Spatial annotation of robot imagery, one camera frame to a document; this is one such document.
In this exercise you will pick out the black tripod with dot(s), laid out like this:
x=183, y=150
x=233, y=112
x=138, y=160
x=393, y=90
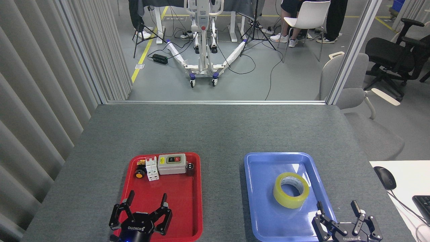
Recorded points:
x=257, y=27

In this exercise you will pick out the white desk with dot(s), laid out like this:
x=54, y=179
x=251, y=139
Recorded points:
x=406, y=178

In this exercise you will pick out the person with white shoe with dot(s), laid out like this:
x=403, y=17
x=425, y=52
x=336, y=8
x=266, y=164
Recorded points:
x=136, y=13

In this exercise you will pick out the grey office chair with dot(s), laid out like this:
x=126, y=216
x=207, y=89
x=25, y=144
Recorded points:
x=352, y=94

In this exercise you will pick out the yellow tape roll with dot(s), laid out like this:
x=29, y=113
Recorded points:
x=290, y=201

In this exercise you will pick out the standing person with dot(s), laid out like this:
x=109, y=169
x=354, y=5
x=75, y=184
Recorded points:
x=336, y=16

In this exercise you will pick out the black power adapter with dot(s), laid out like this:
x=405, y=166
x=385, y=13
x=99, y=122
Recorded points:
x=160, y=59

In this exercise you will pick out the silver frame post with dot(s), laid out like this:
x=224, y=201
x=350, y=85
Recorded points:
x=356, y=47

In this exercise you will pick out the dark round knob switch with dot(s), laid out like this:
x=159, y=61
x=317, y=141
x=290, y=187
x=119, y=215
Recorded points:
x=190, y=169

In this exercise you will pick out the white wheeled stand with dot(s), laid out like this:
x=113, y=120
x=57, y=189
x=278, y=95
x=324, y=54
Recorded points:
x=203, y=50

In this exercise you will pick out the small black brass component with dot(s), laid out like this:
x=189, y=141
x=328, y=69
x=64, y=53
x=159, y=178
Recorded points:
x=141, y=163

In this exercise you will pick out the blue bin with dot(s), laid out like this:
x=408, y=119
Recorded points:
x=398, y=4

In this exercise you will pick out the blue plastic tray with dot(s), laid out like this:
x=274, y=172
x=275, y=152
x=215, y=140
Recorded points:
x=265, y=168

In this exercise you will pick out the grey vertical blinds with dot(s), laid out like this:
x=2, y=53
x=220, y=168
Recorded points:
x=33, y=84

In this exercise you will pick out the white circuit breaker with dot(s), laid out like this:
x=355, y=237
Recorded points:
x=153, y=169

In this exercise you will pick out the black office chair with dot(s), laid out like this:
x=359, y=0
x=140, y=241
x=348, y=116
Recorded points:
x=386, y=53

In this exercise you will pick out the silver frame rail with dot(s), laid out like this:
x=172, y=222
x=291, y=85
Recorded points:
x=218, y=102

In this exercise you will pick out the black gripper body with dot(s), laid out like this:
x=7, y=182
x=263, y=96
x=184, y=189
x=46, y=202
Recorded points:
x=136, y=228
x=351, y=237

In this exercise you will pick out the black computer mouse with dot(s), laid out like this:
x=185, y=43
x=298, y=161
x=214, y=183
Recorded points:
x=385, y=176

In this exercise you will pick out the grey push button switch box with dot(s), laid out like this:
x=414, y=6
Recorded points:
x=171, y=166

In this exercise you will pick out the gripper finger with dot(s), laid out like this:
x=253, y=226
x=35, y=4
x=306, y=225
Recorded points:
x=324, y=223
x=369, y=225
x=117, y=216
x=164, y=216

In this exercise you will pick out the yellow push button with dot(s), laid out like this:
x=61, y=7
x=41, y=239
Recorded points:
x=139, y=174

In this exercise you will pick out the black folding stand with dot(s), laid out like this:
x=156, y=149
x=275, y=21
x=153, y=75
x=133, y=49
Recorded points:
x=141, y=33

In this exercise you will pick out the seated person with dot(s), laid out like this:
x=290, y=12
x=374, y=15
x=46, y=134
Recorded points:
x=289, y=13

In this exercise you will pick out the red plastic tray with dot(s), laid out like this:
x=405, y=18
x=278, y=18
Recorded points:
x=178, y=195

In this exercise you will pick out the white plastic chair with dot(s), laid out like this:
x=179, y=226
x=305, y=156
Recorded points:
x=310, y=15

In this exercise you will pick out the black keyboard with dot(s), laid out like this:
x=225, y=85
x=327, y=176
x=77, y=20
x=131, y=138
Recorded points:
x=423, y=205

